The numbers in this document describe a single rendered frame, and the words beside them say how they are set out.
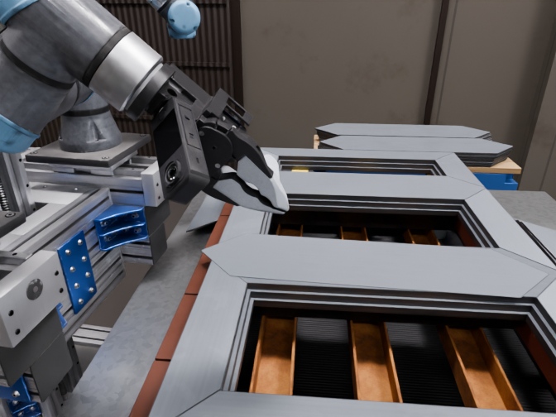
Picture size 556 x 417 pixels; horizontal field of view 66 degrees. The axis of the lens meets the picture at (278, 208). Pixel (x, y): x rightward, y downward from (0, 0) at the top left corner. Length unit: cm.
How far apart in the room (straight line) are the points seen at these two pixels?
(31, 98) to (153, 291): 77
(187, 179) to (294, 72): 312
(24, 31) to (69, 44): 4
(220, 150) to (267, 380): 58
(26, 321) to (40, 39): 45
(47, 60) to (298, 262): 63
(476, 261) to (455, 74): 260
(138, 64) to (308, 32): 302
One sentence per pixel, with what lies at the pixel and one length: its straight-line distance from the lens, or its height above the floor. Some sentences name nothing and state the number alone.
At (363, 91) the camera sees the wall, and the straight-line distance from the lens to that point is 348.
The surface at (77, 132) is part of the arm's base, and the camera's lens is 115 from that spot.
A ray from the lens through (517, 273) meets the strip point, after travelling 103.
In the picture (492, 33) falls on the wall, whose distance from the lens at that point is 354.
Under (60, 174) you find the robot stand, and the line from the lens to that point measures 122.
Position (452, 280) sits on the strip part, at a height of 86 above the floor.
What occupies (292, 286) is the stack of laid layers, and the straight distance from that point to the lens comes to 87.
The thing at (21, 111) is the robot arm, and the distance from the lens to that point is 52.
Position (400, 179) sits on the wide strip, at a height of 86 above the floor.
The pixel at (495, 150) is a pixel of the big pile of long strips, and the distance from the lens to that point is 186.
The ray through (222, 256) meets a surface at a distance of 95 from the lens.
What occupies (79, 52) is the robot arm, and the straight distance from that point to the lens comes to 47.
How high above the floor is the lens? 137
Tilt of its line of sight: 26 degrees down
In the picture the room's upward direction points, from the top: straight up
